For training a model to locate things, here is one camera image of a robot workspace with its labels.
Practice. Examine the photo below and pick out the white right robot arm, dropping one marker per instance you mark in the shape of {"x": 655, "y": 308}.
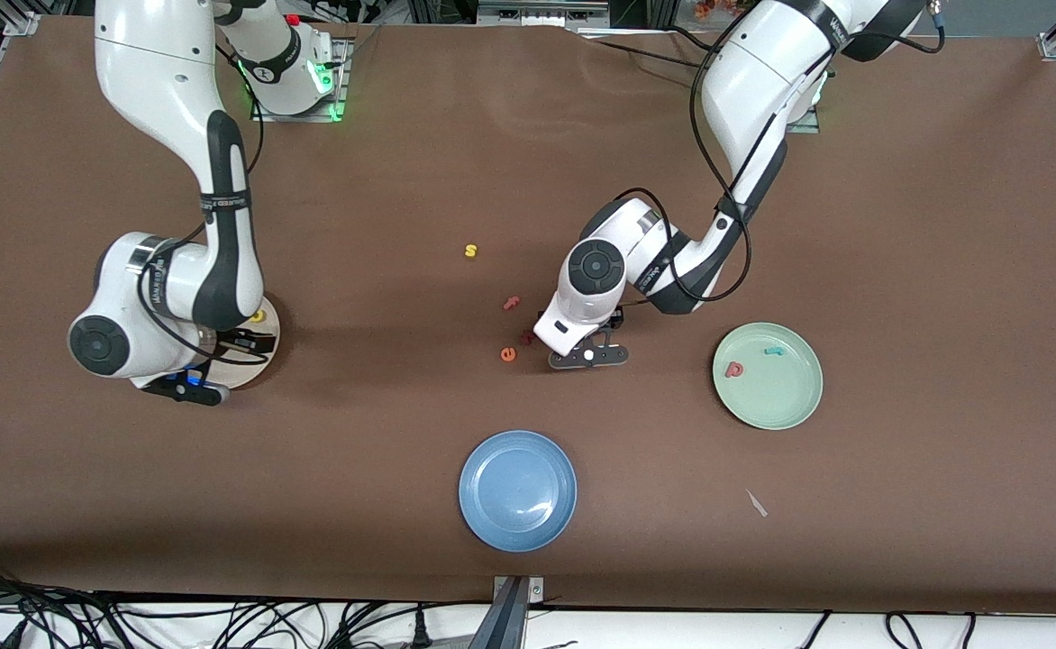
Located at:
{"x": 159, "y": 72}

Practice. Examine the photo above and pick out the beige round plate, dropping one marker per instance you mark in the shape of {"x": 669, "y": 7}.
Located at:
{"x": 253, "y": 371}

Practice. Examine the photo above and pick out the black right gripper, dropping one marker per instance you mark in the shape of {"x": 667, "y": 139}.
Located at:
{"x": 238, "y": 342}

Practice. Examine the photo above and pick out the blue round plate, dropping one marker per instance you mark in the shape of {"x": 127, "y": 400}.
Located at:
{"x": 517, "y": 491}

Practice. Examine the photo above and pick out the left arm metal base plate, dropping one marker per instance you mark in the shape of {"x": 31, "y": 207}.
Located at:
{"x": 805, "y": 126}

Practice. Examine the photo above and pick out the grey power strip box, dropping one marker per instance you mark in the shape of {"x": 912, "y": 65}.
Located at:
{"x": 541, "y": 13}

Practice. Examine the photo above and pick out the pink foam letter p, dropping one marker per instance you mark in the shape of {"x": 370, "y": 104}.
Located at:
{"x": 734, "y": 370}

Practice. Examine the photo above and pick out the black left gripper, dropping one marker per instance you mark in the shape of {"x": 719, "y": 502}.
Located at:
{"x": 615, "y": 318}

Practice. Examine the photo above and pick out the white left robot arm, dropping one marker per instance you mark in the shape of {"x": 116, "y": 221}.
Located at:
{"x": 762, "y": 81}

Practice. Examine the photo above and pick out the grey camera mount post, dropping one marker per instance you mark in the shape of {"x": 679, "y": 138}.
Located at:
{"x": 510, "y": 613}

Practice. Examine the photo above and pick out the small white paper scrap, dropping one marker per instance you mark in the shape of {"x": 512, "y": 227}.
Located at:
{"x": 756, "y": 503}

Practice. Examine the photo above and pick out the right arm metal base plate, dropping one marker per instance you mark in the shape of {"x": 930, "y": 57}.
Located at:
{"x": 341, "y": 90}

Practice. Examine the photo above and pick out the orange decoration cluster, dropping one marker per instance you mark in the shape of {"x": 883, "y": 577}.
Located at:
{"x": 717, "y": 7}

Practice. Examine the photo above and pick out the green round plate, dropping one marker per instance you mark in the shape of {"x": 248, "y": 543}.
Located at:
{"x": 768, "y": 392}

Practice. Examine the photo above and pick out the table cover sheet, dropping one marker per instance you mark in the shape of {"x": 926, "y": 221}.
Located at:
{"x": 132, "y": 496}

